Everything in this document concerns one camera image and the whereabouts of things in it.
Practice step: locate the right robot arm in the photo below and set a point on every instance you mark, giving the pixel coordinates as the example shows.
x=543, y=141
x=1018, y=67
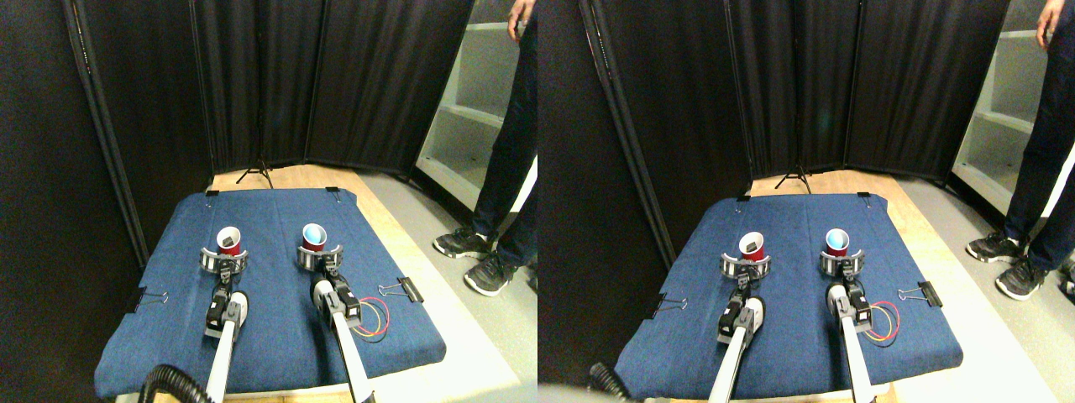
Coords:
x=852, y=361
x=348, y=361

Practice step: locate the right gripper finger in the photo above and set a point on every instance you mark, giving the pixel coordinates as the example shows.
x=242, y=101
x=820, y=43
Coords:
x=338, y=255
x=828, y=264
x=857, y=260
x=306, y=260

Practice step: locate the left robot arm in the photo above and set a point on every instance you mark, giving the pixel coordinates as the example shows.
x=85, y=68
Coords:
x=220, y=361
x=731, y=369

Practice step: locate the black curtain stand foot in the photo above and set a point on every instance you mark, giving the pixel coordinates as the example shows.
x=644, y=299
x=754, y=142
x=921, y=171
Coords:
x=799, y=176
x=262, y=171

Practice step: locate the person's legs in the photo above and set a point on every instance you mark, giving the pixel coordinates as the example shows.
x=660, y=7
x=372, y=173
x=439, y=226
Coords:
x=1041, y=151
x=504, y=168

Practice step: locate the white shelf unit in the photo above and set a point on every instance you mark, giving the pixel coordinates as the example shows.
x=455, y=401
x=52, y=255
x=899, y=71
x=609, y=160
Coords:
x=995, y=143
x=470, y=134

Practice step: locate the black curtain stand pole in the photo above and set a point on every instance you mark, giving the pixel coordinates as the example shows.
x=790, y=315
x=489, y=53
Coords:
x=101, y=126
x=621, y=126

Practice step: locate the red cup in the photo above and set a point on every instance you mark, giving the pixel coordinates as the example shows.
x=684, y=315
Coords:
x=314, y=243
x=229, y=244
x=837, y=248
x=752, y=250

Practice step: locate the pale blue ball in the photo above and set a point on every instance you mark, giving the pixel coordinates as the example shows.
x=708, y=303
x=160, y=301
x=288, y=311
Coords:
x=313, y=233
x=836, y=239

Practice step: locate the person's hand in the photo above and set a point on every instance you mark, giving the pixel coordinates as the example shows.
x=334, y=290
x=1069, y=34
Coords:
x=1050, y=21
x=520, y=18

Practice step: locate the dark blue cloth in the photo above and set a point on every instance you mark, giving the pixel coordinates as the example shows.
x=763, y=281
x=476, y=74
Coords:
x=281, y=353
x=794, y=353

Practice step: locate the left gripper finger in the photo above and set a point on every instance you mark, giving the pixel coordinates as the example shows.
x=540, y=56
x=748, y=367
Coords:
x=208, y=262
x=241, y=263
x=728, y=268
x=762, y=268

